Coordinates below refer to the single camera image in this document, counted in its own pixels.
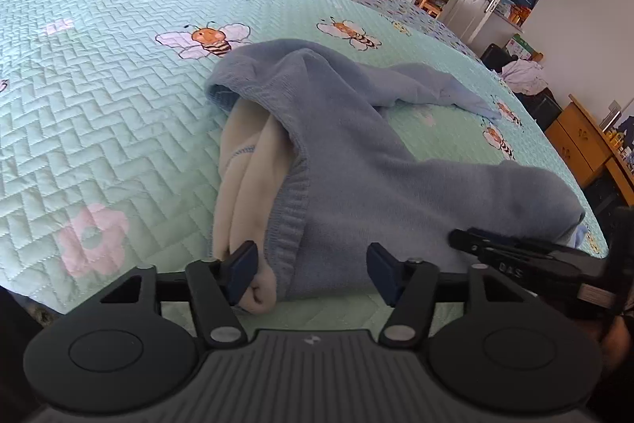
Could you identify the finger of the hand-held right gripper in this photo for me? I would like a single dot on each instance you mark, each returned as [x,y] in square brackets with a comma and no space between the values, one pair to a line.
[495,242]

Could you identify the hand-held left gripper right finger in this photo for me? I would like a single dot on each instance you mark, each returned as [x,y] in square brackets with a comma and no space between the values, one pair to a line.
[384,274]

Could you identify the black suitcase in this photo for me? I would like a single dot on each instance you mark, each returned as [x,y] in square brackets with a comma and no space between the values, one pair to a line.
[611,200]

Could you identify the wooden desk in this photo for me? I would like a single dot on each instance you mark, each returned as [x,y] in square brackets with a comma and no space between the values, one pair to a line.
[579,140]

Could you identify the white clothes pile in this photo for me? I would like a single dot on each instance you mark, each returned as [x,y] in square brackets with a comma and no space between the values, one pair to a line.
[522,76]

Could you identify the bee print quilted bedspread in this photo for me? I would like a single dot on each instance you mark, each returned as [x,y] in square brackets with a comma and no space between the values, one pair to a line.
[99,106]

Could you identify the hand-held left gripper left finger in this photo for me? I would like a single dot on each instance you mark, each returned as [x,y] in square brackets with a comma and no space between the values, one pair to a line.
[243,272]

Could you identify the cream knit garment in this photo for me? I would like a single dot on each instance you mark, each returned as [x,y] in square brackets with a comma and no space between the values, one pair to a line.
[247,185]

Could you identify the person's right hand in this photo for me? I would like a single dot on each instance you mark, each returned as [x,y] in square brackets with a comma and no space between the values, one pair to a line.
[616,341]

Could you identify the green white carton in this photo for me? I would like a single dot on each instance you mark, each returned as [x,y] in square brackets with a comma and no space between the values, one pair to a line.
[522,47]

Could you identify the black armchair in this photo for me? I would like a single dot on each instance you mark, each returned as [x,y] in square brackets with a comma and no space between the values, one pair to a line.
[545,108]

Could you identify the blue knit pants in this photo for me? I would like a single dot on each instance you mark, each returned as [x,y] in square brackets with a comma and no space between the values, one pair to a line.
[371,155]

